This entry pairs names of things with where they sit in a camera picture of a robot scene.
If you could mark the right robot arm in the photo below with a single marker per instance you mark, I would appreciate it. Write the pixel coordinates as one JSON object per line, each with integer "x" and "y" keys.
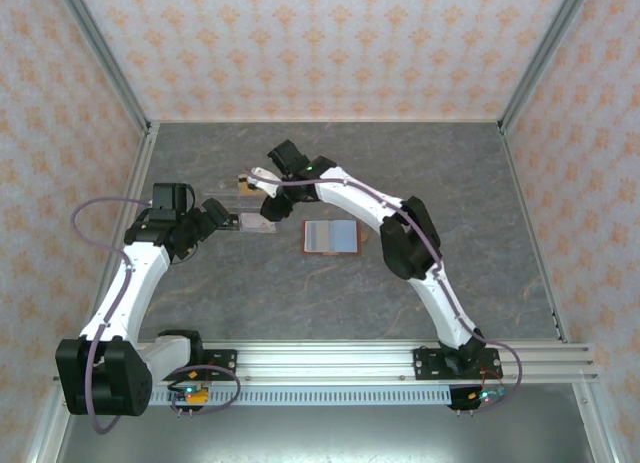
{"x": 440, "y": 303}

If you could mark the circuit board with green light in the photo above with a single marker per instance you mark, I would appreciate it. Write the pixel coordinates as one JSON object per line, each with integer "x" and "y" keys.
{"x": 482, "y": 395}

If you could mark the aluminium frame post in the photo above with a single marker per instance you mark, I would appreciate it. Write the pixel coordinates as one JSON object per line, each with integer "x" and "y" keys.
{"x": 104, "y": 53}
{"x": 544, "y": 53}

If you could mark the circuit board with yellow connector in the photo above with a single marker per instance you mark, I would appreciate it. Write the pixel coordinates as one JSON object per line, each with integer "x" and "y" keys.
{"x": 192, "y": 395}

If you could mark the grey metal sheet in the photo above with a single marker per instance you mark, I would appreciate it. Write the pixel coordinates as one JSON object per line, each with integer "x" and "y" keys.
{"x": 325, "y": 433}

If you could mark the clear acrylic card stand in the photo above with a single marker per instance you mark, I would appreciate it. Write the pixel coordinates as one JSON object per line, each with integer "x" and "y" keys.
{"x": 257, "y": 225}

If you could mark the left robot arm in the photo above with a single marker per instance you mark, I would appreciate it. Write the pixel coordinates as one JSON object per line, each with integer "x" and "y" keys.
{"x": 135, "y": 283}

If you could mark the aluminium frame leg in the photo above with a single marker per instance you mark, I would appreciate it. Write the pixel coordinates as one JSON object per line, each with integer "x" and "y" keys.
{"x": 597, "y": 423}
{"x": 45, "y": 433}

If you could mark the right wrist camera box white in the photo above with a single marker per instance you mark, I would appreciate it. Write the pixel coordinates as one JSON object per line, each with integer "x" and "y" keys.
{"x": 262, "y": 175}

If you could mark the aluminium table edge rail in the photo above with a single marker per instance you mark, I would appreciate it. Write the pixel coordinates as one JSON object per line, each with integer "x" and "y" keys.
{"x": 144, "y": 158}
{"x": 520, "y": 183}

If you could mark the brown leather card holder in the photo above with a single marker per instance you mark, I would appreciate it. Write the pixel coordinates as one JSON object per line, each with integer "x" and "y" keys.
{"x": 345, "y": 235}

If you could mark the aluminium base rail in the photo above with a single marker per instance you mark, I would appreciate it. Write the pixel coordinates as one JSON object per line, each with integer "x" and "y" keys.
{"x": 325, "y": 365}

